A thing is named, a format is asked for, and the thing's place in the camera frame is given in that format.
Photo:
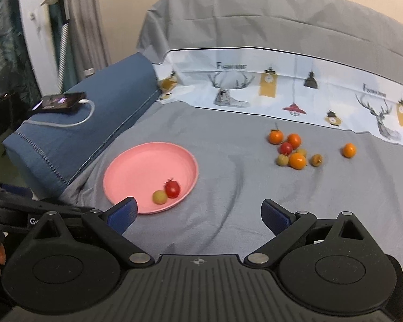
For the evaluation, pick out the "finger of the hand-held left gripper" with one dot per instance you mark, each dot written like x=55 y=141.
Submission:
x=13 y=190
x=53 y=207

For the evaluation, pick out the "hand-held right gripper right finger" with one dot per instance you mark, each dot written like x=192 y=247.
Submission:
x=274 y=216

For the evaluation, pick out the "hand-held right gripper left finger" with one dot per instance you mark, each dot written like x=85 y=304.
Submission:
x=122 y=215

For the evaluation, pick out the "small green plum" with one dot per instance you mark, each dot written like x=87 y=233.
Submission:
x=302 y=151
x=282 y=160
x=159 y=197
x=316 y=160

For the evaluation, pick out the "pink plate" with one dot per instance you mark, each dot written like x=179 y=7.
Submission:
x=144 y=167

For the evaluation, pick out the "red cherry tomato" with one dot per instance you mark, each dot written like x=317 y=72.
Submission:
x=172 y=189
x=285 y=148

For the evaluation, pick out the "small orange mandarin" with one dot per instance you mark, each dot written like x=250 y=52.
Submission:
x=297 y=161
x=294 y=140
x=349 y=150

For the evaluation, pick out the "mandarin with stem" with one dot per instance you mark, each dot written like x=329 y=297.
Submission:
x=275 y=137

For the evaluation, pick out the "grey bed sheet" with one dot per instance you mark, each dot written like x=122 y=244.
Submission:
x=221 y=181

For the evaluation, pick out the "dark device with lights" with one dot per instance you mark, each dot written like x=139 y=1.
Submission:
x=0 y=117

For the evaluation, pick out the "black smartphone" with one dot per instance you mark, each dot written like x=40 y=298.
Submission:
x=58 y=101

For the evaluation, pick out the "blue pillow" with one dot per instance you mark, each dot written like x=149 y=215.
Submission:
x=104 y=100

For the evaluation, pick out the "white curtain clip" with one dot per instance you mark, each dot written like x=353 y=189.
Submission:
x=88 y=72

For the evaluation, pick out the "checked dark cloth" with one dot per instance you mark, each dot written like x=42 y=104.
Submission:
x=0 y=40

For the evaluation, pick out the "grey curtain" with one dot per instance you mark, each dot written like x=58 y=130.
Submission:
x=87 y=33

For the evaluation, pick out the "grey duvet with printed band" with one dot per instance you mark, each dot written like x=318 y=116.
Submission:
x=288 y=23

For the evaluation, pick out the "white door frame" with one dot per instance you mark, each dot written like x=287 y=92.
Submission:
x=33 y=40

